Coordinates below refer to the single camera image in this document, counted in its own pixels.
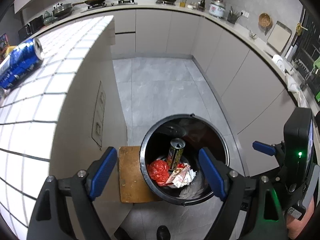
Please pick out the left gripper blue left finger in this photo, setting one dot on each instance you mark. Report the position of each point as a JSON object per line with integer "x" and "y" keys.
{"x": 50, "y": 218}

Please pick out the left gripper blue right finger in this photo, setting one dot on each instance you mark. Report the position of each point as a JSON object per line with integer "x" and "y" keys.
{"x": 265, "y": 219}

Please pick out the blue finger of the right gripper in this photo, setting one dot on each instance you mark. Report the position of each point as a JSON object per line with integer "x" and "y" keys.
{"x": 276, "y": 150}

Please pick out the white red milk carton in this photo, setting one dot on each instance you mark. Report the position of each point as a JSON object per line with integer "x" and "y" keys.
{"x": 176, "y": 178}

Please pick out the black yellow drink can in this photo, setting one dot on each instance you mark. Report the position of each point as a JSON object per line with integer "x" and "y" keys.
{"x": 177, "y": 146}

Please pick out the blue crushed drink can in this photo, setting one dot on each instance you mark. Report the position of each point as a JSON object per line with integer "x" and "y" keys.
{"x": 20, "y": 61}

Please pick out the black round trash bin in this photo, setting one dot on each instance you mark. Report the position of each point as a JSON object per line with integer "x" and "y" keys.
{"x": 197, "y": 133}

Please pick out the right hand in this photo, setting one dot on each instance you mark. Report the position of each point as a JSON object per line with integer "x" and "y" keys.
{"x": 295, "y": 226}

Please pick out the white crumpled paper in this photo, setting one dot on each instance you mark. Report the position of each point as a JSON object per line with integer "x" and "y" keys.
{"x": 189, "y": 177}

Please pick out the wooden board on floor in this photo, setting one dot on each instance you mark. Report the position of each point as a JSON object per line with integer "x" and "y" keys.
{"x": 133, "y": 188}

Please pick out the black shoe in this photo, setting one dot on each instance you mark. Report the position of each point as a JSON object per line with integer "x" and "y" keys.
{"x": 163, "y": 233}

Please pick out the red crumpled plastic bag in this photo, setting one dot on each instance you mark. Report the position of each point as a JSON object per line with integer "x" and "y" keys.
{"x": 158, "y": 171}

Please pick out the white cutting board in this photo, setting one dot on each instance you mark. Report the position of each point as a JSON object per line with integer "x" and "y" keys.
{"x": 279, "y": 37}

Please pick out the woven bamboo basket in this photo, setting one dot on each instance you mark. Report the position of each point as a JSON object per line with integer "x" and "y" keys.
{"x": 264, "y": 20}

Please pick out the black utensil holder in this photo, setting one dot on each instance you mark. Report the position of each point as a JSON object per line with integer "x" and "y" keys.
{"x": 233, "y": 15}

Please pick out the white rice cooker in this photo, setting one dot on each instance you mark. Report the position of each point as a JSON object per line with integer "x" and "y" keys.
{"x": 217, "y": 8}

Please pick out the dark glass bottle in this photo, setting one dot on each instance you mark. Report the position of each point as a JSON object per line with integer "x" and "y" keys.
{"x": 202, "y": 5}

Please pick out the yellow liquid jar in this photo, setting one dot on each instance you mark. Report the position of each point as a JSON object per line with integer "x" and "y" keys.
{"x": 183, "y": 3}

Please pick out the colourful snack can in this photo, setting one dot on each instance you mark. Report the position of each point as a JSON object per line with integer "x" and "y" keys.
{"x": 4, "y": 44}

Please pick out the black microwave oven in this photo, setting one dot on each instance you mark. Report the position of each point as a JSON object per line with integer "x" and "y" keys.
{"x": 30, "y": 28}

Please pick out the green ceramic jar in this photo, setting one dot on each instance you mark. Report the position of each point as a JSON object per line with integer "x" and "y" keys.
{"x": 47, "y": 18}

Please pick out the grey lidded pot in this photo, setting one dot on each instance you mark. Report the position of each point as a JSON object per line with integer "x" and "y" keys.
{"x": 62, "y": 10}

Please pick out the gas stove top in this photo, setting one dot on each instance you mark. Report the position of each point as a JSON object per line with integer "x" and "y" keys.
{"x": 112, "y": 4}

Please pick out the black frying pan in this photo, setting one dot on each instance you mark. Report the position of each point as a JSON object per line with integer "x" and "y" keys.
{"x": 89, "y": 2}

